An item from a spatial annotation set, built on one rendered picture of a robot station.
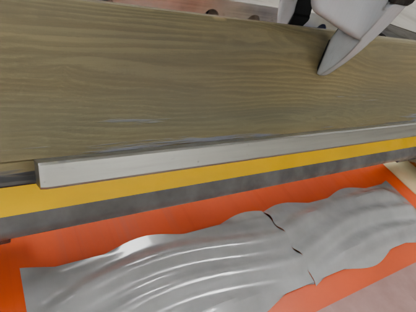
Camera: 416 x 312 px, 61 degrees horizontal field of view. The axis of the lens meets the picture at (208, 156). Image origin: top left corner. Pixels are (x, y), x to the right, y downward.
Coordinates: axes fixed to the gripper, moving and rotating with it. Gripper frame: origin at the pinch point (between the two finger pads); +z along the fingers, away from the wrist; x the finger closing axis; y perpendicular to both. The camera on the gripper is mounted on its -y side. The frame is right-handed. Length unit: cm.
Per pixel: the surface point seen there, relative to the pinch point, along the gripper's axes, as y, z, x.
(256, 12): -13.5, 6.2, -22.3
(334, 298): -0.6, 13.8, 11.4
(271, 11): -15.9, 5.8, -22.3
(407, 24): -200, 30, -107
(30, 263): 17.6, 13.7, 2.7
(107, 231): 12.8, 13.7, 1.7
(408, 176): -22.2, 13.8, 3.2
